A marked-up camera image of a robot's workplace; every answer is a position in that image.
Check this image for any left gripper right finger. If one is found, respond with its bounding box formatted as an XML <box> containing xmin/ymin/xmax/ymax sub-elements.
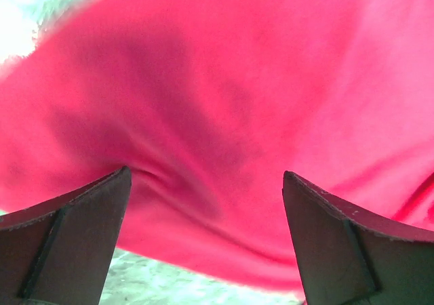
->
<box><xmin>282</xmin><ymin>171</ymin><xmax>433</xmax><ymax>305</ymax></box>

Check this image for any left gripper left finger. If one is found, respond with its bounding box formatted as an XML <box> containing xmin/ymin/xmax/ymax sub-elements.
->
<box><xmin>1</xmin><ymin>167</ymin><xmax>132</xmax><ymax>304</ymax></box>

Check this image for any magenta pink t-shirt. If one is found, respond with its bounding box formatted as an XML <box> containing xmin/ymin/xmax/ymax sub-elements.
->
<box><xmin>1</xmin><ymin>0</ymin><xmax>433</xmax><ymax>293</ymax></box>

